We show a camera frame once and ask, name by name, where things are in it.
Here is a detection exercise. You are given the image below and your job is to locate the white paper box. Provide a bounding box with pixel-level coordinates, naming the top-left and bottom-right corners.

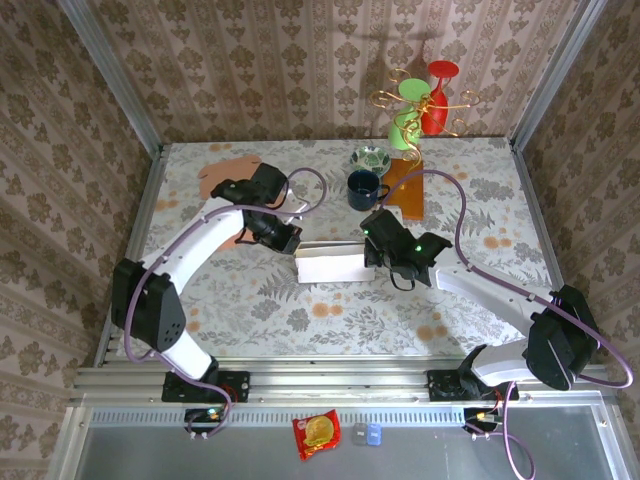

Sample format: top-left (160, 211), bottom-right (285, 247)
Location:
top-left (293, 239), bottom-right (376, 285)

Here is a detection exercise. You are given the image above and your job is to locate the pink paper box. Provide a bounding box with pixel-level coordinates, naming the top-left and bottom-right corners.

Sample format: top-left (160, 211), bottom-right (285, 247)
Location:
top-left (198, 154), bottom-right (281, 251)

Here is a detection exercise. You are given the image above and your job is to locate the dark blue mug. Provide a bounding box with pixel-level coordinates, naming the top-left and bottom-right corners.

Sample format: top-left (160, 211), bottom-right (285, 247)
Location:
top-left (347, 169), bottom-right (392, 212)

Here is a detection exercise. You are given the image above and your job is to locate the floral tablecloth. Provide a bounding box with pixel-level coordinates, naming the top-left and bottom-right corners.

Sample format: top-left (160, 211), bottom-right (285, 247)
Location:
top-left (115, 138), bottom-right (574, 357)

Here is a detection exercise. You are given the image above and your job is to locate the green leaf patterned bowl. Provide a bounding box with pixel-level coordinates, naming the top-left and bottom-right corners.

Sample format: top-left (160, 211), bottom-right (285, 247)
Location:
top-left (349, 145), bottom-right (392, 179)

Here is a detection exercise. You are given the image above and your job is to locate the green plastic wine glass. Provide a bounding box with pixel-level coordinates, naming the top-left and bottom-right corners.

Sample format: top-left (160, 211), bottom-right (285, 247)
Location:
top-left (388, 78), bottom-right (432, 151)

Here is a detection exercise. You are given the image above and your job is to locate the red plastic wine glass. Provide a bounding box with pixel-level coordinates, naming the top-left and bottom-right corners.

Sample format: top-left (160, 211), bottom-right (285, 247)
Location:
top-left (418, 60), bottom-right (460, 137)

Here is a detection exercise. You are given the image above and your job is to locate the small black circuit board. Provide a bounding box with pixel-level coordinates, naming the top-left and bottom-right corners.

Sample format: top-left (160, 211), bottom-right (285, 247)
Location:
top-left (184, 407), bottom-right (226, 434)
top-left (463, 407), bottom-right (501, 434)

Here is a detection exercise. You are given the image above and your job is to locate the red snack packet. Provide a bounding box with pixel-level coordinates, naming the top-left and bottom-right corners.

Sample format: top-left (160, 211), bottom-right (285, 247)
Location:
top-left (292, 408), bottom-right (343, 462)

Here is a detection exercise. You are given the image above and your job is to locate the grey metal tray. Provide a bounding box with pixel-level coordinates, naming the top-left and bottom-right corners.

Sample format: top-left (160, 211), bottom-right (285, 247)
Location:
top-left (47, 404), bottom-right (636, 480)

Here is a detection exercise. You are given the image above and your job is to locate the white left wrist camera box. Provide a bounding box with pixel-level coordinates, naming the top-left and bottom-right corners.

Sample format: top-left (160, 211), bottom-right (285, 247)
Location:
top-left (277, 192), bottom-right (310, 215)

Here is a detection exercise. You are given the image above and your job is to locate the gold wire cup tree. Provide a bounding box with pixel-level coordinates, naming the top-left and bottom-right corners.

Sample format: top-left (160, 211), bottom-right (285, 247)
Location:
top-left (370, 68), bottom-right (482, 221)

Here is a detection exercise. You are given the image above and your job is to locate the aluminium table side rail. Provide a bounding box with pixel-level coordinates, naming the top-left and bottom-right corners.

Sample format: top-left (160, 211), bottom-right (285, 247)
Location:
top-left (509, 139), bottom-right (591, 364)
top-left (92, 144), bottom-right (169, 369)

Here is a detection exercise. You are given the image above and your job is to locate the long aluminium base rail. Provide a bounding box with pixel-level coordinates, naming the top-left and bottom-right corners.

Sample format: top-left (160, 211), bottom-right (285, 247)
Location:
top-left (69, 363), bottom-right (614, 406)

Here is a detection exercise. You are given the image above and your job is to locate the aluminium frame post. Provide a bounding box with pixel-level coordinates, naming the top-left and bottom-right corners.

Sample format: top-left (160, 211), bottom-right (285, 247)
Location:
top-left (57, 0), bottom-right (164, 156)
top-left (509, 0), bottom-right (609, 151)

